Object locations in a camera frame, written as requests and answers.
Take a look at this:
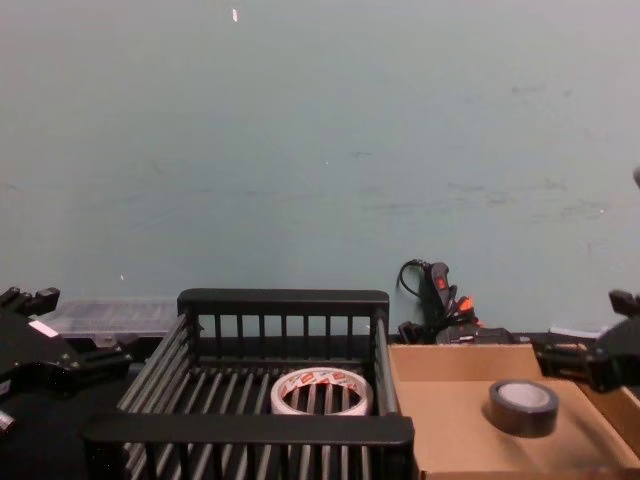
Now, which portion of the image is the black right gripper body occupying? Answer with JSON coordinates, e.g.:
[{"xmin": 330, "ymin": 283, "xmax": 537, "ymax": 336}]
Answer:
[{"xmin": 589, "ymin": 318, "xmax": 640, "ymax": 395}]

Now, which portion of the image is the black rack with steel bars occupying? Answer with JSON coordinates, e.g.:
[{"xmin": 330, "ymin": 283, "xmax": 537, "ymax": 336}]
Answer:
[{"xmin": 82, "ymin": 288, "xmax": 416, "ymax": 480}]

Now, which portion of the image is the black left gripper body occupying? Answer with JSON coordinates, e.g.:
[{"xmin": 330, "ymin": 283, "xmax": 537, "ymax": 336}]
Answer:
[{"xmin": 0, "ymin": 304, "xmax": 82, "ymax": 402}]

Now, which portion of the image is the black table cloth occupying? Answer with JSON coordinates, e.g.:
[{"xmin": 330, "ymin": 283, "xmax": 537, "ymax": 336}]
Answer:
[{"xmin": 0, "ymin": 325, "xmax": 640, "ymax": 480}]

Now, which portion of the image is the black corded tool red switch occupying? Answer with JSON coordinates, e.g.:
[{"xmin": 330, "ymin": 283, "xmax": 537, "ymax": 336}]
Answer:
[{"xmin": 397, "ymin": 258, "xmax": 517, "ymax": 346}]

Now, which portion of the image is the shallow brown cardboard tray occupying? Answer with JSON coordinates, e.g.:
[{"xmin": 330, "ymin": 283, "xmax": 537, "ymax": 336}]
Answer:
[{"xmin": 387, "ymin": 341, "xmax": 640, "ymax": 480}]

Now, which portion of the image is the plain pale wall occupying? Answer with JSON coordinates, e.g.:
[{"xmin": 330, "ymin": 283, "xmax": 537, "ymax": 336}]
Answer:
[{"xmin": 0, "ymin": 0, "xmax": 640, "ymax": 346}]

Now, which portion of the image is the roll of white tape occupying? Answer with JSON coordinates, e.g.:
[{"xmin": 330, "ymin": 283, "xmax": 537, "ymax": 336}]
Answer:
[{"xmin": 270, "ymin": 367, "xmax": 373, "ymax": 418}]

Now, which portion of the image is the clear plastic case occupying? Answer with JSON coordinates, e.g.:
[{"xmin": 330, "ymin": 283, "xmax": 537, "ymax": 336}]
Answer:
[{"xmin": 36, "ymin": 299, "xmax": 180, "ymax": 347}]

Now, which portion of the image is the roll of silver tape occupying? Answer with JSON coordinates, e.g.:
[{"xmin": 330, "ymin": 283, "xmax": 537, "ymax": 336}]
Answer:
[{"xmin": 488, "ymin": 378, "xmax": 561, "ymax": 439}]

